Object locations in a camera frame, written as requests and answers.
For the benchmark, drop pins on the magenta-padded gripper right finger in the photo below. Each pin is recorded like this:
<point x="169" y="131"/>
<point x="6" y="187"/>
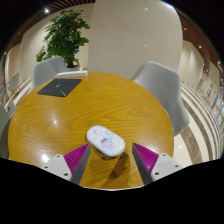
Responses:
<point x="146" y="158"/>

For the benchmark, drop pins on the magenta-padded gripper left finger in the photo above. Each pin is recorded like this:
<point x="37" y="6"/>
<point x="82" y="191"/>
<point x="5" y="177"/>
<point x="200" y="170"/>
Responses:
<point x="75" y="159"/>

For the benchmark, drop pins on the white cartoon-print computer mouse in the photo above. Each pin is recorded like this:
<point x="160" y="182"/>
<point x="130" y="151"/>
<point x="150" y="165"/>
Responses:
<point x="106" y="141"/>

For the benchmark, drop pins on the black mouse pad green line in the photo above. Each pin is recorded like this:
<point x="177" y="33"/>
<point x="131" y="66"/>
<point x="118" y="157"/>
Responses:
<point x="60" y="87"/>

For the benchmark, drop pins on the grey shell chair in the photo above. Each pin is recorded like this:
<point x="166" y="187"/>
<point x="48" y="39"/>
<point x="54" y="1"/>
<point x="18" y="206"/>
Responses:
<point x="45" y="71"/>
<point x="163" y="86"/>
<point x="3" y="130"/>
<point x="14" y="80"/>

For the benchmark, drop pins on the white power strip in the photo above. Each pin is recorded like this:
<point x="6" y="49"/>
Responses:
<point x="71" y="74"/>

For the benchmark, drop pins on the red white poster board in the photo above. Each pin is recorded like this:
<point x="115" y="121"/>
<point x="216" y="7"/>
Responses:
<point x="209" y="90"/>

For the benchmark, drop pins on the green potted plant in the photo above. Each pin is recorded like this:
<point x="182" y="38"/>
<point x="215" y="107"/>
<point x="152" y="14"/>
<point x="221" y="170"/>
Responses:
<point x="65" y="35"/>

